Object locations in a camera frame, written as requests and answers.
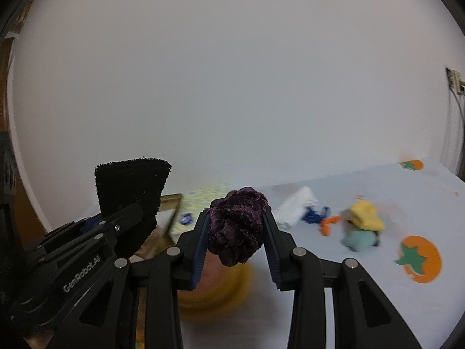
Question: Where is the black terry cloth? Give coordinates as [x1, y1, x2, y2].
[94, 157, 172, 259]

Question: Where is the yellow rolled cloth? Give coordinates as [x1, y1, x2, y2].
[343, 200, 386, 231]

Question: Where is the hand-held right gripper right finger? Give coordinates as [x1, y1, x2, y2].
[262, 211, 424, 349]

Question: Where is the wall power outlet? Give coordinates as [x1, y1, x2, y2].
[446, 67, 465, 95]

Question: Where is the white waffle cloth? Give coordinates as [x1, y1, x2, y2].
[274, 186, 316, 228]

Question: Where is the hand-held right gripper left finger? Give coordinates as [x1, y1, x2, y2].
[54, 211, 211, 349]

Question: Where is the light teal soft roll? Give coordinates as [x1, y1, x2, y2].
[339, 227, 380, 252]

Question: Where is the blue yarn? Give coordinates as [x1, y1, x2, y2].
[303, 205, 330, 224]

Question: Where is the purple velvet scrunchie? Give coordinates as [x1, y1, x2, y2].
[206, 187, 272, 267]

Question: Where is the orange yarn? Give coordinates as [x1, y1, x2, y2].
[320, 216, 341, 236]

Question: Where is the yellow dotted tissue pack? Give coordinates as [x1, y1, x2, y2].
[171, 184, 229, 241]

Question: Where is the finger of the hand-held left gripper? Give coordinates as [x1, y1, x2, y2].
[45, 216, 100, 242]
[78, 201, 145, 248]

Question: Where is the gold rectangular tin tray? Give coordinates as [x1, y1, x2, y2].
[134, 193, 183, 349]

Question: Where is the round gold tin pink label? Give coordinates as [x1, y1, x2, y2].
[178, 254, 255, 322]

